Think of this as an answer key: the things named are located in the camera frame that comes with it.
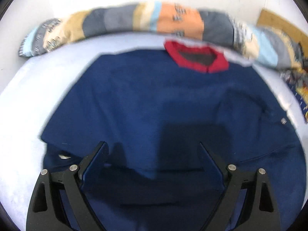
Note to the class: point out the navy blue work jacket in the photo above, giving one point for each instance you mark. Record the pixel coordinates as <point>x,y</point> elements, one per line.
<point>155,109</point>

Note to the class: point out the dark patterned yellow blanket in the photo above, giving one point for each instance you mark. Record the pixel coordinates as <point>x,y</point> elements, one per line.
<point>296,80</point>

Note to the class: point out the patchwork rolled quilt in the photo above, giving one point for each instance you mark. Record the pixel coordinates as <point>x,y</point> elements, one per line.
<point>268,45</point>

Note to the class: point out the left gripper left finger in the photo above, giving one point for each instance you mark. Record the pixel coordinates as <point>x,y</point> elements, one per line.
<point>46,210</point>

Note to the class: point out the light blue cloud bedsheet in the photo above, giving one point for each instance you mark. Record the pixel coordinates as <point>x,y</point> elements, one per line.
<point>29,100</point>

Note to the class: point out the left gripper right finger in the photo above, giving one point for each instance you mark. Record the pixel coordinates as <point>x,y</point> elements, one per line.
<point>247,203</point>

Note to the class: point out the wooden headboard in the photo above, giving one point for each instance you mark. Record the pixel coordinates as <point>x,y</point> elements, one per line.
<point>269,18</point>

